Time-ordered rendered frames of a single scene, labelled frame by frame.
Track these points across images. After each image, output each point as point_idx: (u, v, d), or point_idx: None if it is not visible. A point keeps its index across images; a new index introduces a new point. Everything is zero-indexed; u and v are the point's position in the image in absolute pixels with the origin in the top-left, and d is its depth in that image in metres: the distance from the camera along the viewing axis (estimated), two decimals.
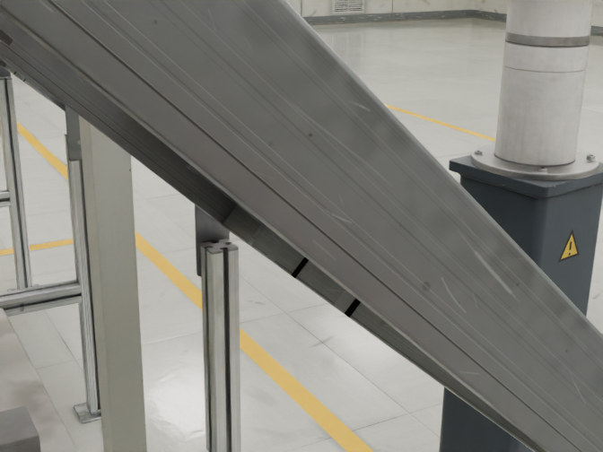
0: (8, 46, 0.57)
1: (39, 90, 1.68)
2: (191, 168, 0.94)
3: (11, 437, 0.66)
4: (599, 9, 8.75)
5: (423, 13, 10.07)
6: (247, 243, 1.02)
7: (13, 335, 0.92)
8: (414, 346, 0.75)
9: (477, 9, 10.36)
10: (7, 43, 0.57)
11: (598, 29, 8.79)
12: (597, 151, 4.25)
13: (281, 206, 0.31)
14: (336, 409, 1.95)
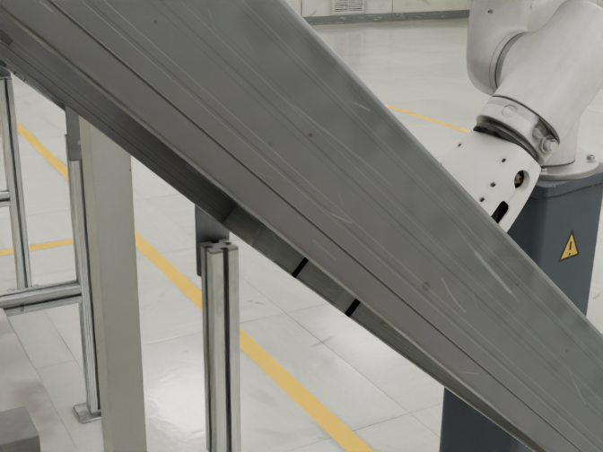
0: (8, 46, 0.57)
1: (39, 90, 1.68)
2: (191, 168, 0.94)
3: (11, 437, 0.66)
4: None
5: (423, 13, 10.07)
6: (247, 243, 1.02)
7: (13, 335, 0.92)
8: (414, 346, 0.75)
9: None
10: (7, 43, 0.57)
11: None
12: (597, 151, 4.25)
13: (281, 206, 0.31)
14: (336, 409, 1.95)
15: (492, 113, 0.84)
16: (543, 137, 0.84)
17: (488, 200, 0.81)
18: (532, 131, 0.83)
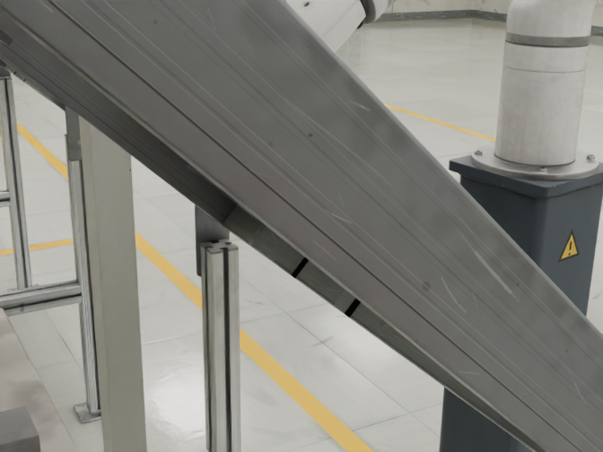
0: (8, 46, 0.57)
1: (39, 90, 1.68)
2: (191, 168, 0.94)
3: (11, 437, 0.66)
4: (599, 9, 8.75)
5: (423, 13, 10.07)
6: (247, 243, 1.02)
7: (13, 335, 0.92)
8: (414, 346, 0.75)
9: (477, 9, 10.36)
10: (7, 43, 0.57)
11: (598, 29, 8.79)
12: (597, 151, 4.25)
13: (281, 206, 0.31)
14: (336, 409, 1.95)
15: (365, 21, 0.75)
16: None
17: None
18: None
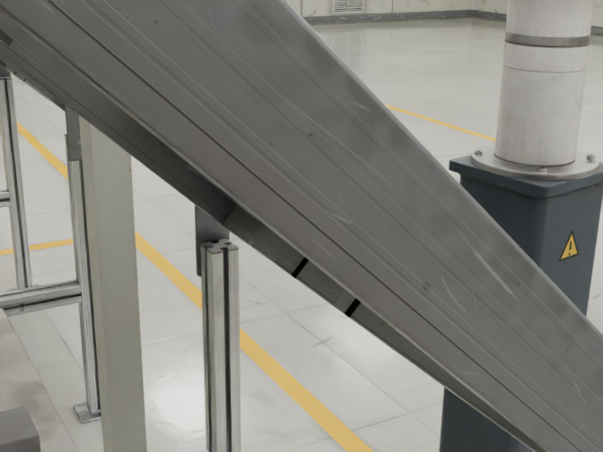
0: (8, 46, 0.57)
1: (39, 90, 1.68)
2: (191, 168, 0.94)
3: (11, 437, 0.66)
4: (599, 9, 8.75)
5: (423, 13, 10.07)
6: (247, 243, 1.02)
7: (13, 335, 0.92)
8: (414, 346, 0.75)
9: (477, 9, 10.36)
10: (7, 43, 0.57)
11: (598, 29, 8.79)
12: (597, 151, 4.25)
13: (281, 206, 0.31)
14: (336, 409, 1.95)
15: None
16: None
17: None
18: None
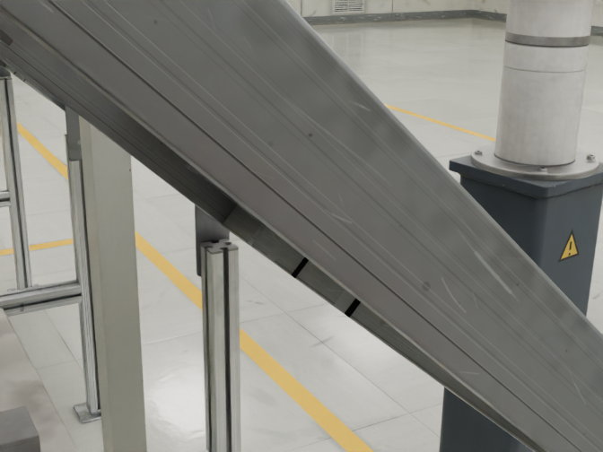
0: (8, 46, 0.57)
1: (39, 90, 1.68)
2: (191, 168, 0.94)
3: (11, 437, 0.66)
4: (599, 9, 8.75)
5: (423, 13, 10.07)
6: (247, 243, 1.02)
7: (13, 335, 0.92)
8: (414, 346, 0.75)
9: (477, 9, 10.36)
10: (7, 43, 0.57)
11: (598, 29, 8.79)
12: (597, 151, 4.25)
13: (281, 206, 0.31)
14: (336, 409, 1.95)
15: None
16: None
17: None
18: None
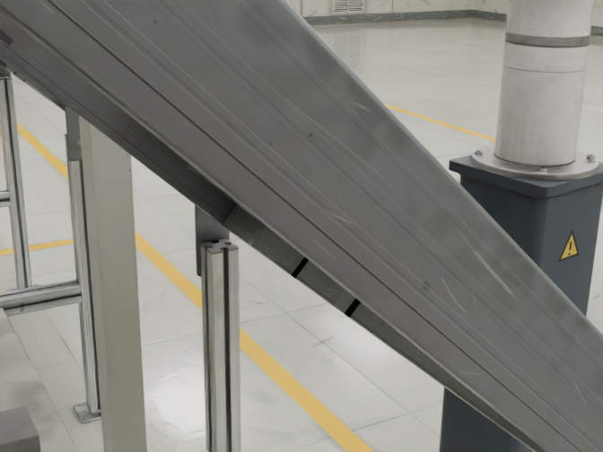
0: (8, 46, 0.57)
1: (39, 90, 1.68)
2: (191, 168, 0.94)
3: (11, 437, 0.66)
4: (599, 9, 8.75)
5: (423, 13, 10.07)
6: (247, 243, 1.02)
7: (13, 335, 0.92)
8: (414, 346, 0.75)
9: (477, 9, 10.36)
10: (7, 43, 0.57)
11: (598, 29, 8.79)
12: (597, 151, 4.25)
13: (281, 206, 0.31)
14: (336, 409, 1.95)
15: None
16: None
17: None
18: None
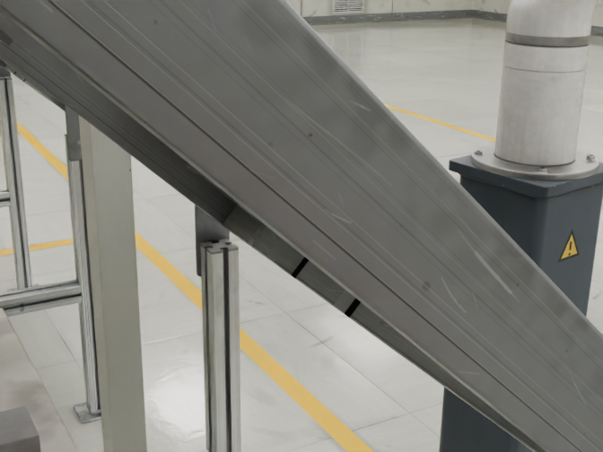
0: (8, 46, 0.57)
1: (39, 90, 1.68)
2: (191, 168, 0.94)
3: (11, 437, 0.66)
4: (599, 9, 8.75)
5: (423, 13, 10.07)
6: (247, 243, 1.02)
7: (13, 335, 0.92)
8: (414, 346, 0.75)
9: (477, 9, 10.36)
10: (7, 43, 0.57)
11: (598, 29, 8.79)
12: (597, 151, 4.25)
13: (281, 206, 0.31)
14: (336, 409, 1.95)
15: None
16: None
17: None
18: None
